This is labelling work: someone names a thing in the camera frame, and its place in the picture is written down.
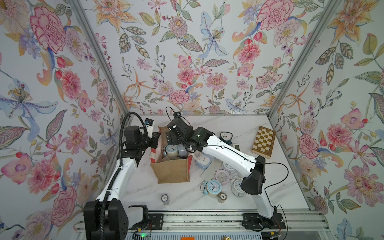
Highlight light blue twin-bell clock back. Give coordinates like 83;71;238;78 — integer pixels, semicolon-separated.
165;145;179;159

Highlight grey round alarm clock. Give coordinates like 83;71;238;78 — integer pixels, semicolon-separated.
178;144;189;159

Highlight burlap canvas bag red trim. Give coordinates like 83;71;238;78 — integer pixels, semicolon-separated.
150;127;192;184

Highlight blue square alarm clock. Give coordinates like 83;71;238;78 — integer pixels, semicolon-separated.
193;152;212;170

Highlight dark teal alarm clock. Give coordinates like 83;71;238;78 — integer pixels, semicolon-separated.
219;132;233;145

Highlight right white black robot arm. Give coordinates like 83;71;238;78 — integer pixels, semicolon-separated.
166;118;277;221

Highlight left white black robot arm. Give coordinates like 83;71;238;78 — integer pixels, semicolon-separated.
84;122;160;240

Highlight small white digital clock upright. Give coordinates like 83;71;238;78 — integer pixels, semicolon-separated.
233;144;241;151

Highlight pink round alarm clock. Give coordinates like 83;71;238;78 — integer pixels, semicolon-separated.
215;170;231;186

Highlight small grey mini clock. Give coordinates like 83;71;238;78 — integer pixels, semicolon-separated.
161;194;170;205

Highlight white round alarm clock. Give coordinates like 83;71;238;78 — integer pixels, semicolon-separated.
223;163;236;174

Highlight blue twin-bell clock front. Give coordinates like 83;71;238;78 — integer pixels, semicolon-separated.
201;180;222;198

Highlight small beige cylinder clock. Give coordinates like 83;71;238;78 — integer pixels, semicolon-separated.
218;192;227;204

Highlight white twin-bell alarm clock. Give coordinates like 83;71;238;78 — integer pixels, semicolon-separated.
231;179;247;198

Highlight wooden chessboard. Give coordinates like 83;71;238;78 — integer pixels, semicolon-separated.
251;126;276;159

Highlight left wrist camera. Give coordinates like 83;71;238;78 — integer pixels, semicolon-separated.
144;118;155;139

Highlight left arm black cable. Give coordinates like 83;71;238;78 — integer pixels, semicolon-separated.
98;111;148;240

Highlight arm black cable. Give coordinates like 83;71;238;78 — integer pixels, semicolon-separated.
98;111;148;240
164;106;290;240

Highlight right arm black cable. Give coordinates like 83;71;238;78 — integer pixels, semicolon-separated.
164;106;290;240

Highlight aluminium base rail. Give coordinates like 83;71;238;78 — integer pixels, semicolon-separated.
73;209;334;240

